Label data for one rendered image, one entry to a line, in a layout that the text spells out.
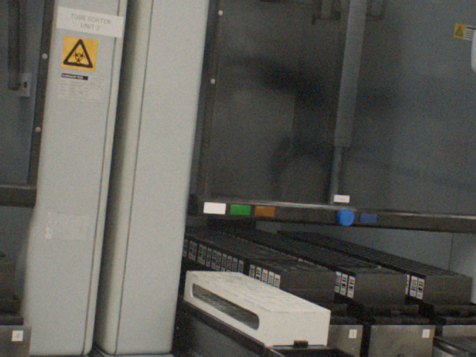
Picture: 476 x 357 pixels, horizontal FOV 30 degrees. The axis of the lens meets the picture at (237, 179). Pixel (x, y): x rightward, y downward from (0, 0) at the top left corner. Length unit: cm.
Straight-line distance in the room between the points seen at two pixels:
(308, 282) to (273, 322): 30
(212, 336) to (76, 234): 26
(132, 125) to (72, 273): 24
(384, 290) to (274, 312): 43
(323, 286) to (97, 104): 50
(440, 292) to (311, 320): 48
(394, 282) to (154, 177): 50
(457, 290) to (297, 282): 35
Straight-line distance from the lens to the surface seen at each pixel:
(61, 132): 136
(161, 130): 141
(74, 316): 140
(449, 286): 173
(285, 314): 126
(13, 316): 130
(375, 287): 163
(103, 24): 138
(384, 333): 156
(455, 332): 166
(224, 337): 134
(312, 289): 155
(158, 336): 146
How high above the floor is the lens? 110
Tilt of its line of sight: 3 degrees down
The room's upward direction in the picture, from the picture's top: 6 degrees clockwise
